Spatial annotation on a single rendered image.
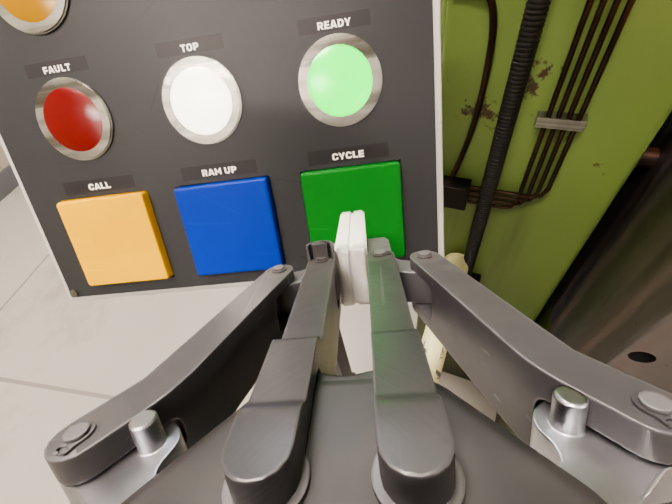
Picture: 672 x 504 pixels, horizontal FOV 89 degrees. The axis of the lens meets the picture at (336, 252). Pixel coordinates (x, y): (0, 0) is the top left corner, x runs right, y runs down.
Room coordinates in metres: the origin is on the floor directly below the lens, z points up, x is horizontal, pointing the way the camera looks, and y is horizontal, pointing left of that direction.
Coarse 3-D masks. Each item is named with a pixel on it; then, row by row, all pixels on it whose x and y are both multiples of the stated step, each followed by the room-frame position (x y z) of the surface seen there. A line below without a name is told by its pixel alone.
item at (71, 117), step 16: (48, 96) 0.28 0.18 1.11; (64, 96) 0.28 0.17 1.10; (80, 96) 0.27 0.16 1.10; (48, 112) 0.27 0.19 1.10; (64, 112) 0.27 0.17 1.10; (80, 112) 0.27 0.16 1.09; (96, 112) 0.27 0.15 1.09; (48, 128) 0.27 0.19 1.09; (64, 128) 0.27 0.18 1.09; (80, 128) 0.26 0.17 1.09; (96, 128) 0.26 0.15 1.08; (64, 144) 0.26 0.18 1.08; (80, 144) 0.26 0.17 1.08; (96, 144) 0.26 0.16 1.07
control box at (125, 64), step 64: (64, 0) 0.30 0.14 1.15; (128, 0) 0.29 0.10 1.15; (192, 0) 0.28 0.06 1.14; (256, 0) 0.27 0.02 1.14; (320, 0) 0.26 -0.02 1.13; (384, 0) 0.26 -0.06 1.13; (0, 64) 0.30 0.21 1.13; (64, 64) 0.29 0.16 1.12; (128, 64) 0.28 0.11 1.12; (192, 64) 0.26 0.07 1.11; (256, 64) 0.26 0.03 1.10; (384, 64) 0.24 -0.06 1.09; (0, 128) 0.28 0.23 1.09; (128, 128) 0.26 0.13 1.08; (256, 128) 0.24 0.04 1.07; (320, 128) 0.23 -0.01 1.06; (384, 128) 0.22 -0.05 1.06; (64, 192) 0.25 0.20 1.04; (64, 256) 0.23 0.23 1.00; (192, 256) 0.20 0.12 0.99
